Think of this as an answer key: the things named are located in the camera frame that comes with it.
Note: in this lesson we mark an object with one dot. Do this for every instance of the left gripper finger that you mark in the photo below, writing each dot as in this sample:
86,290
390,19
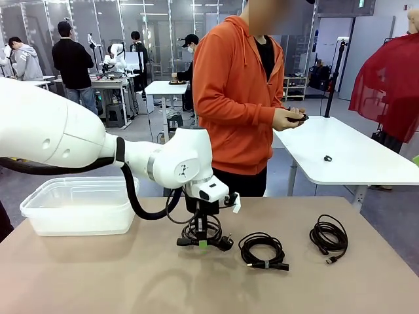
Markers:
194,229
202,235

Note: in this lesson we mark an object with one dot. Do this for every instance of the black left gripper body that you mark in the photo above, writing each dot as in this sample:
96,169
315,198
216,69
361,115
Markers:
203,207

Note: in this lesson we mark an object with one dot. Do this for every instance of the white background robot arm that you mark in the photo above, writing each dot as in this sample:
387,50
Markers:
91,41
116,55

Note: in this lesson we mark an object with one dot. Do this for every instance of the person's right forearm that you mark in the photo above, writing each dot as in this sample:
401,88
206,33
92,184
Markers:
252,112

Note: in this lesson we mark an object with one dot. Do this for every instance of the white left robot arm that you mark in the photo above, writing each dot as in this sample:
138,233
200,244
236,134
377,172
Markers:
49,131

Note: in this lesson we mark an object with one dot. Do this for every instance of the person's right hand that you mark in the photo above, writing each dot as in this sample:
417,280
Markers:
281,119

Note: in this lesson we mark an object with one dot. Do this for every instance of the person's left hand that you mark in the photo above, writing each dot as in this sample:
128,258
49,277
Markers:
299,110

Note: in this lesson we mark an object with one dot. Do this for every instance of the small cardboard box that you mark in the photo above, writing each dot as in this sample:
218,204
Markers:
163,137

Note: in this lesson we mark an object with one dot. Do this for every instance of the grey plastic stool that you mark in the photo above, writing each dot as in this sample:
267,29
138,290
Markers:
175,121
115,114

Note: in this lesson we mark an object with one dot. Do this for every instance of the person in orange hoodie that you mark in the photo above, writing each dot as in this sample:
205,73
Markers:
229,98

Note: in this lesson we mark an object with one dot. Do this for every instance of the clear plastic storage container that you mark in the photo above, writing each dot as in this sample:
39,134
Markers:
82,216

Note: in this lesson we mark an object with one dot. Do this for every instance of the white floor cabinet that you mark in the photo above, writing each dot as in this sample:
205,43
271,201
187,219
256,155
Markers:
144,103

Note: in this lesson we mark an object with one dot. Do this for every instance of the white background table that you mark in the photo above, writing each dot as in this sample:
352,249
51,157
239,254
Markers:
167,87

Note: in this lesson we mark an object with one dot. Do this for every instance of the dark tray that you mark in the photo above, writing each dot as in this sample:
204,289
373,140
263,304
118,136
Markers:
178,83

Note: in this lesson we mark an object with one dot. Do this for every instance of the bystander with cap and mask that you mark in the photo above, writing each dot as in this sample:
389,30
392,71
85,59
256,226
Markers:
186,75

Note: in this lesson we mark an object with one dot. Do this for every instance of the white shoe shelf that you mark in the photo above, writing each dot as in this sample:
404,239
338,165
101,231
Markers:
294,88

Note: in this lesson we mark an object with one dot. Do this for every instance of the background workbench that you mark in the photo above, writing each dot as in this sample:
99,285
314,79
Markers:
108,83

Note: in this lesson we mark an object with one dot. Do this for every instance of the bystander in dark top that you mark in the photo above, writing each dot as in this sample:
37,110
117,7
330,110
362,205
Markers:
139,55

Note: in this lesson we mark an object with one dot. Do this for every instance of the white side table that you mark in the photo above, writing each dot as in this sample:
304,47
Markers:
360,147

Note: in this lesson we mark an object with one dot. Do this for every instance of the black equipment bags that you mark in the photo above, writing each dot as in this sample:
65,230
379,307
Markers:
320,78

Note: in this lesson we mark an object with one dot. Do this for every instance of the black tripod pole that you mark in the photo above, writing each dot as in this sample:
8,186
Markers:
334,81

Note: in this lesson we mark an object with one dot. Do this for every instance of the dark object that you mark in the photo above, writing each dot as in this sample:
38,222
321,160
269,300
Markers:
4,222

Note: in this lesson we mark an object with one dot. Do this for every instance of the bystander in black jacket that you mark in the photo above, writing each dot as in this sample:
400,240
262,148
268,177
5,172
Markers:
72,62

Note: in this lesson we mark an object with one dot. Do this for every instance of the small green object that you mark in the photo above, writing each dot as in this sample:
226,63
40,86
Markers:
415,160

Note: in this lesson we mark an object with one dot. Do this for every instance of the red sheer cape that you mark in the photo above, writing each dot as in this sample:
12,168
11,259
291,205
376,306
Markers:
386,85

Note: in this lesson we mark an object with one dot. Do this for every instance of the bystander in grey hoodie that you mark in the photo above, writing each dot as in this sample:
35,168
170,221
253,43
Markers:
27,62

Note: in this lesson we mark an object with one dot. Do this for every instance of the beige mannequin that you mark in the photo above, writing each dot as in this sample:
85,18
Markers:
414,21

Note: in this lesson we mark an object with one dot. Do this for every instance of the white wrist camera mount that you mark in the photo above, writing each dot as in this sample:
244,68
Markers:
236,206

